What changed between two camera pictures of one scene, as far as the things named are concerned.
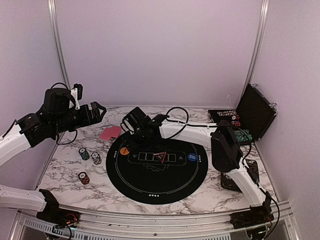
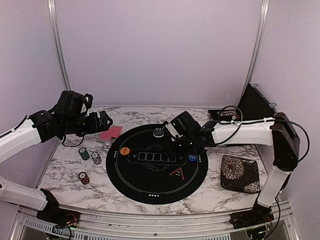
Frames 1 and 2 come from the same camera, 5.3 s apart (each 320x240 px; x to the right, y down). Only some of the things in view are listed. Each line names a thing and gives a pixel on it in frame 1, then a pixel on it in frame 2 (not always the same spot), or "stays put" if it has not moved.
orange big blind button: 124,151 stays put
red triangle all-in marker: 161,156 → 178,173
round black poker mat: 163,171 stays put
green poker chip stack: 84,153 stays put
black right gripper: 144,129 → 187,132
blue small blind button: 192,157 stays put
